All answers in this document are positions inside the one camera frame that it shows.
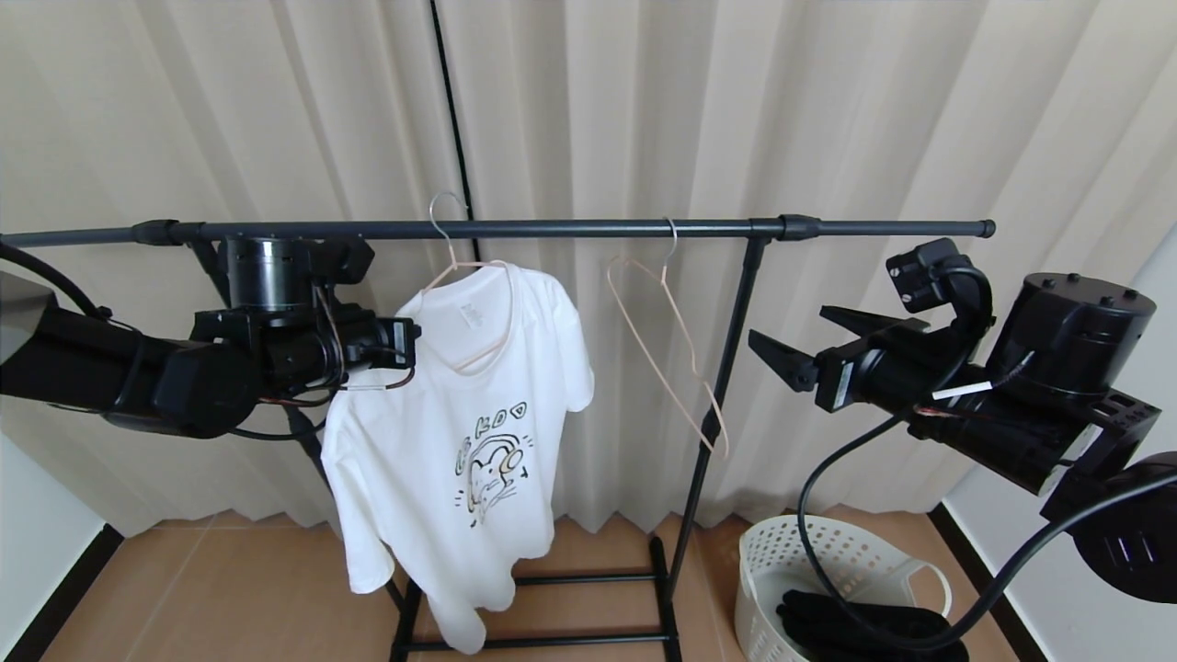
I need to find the white printed t-shirt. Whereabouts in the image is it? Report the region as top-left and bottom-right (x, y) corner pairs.
(320, 262), (596, 656)

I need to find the black clothes rack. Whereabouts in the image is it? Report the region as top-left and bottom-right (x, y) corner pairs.
(0, 217), (999, 662)

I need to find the white laundry basket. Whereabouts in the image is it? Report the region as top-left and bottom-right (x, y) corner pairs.
(734, 515), (953, 662)

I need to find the pink clothes hanger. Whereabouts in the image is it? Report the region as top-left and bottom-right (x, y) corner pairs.
(421, 191), (516, 375)
(607, 219), (730, 459)

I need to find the beige curtain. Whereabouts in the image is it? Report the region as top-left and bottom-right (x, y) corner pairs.
(0, 0), (1177, 553)

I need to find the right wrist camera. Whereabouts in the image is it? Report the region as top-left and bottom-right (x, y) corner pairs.
(886, 237), (996, 369)

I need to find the black garment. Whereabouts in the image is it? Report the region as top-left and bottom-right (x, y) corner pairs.
(777, 590), (971, 662)

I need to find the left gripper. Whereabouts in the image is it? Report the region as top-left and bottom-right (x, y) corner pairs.
(269, 315), (423, 390)

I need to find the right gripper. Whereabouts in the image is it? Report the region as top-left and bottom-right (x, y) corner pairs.
(748, 305), (1088, 495)

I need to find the black cable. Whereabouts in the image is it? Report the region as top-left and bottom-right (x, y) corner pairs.
(0, 241), (111, 323)
(797, 409), (1177, 649)

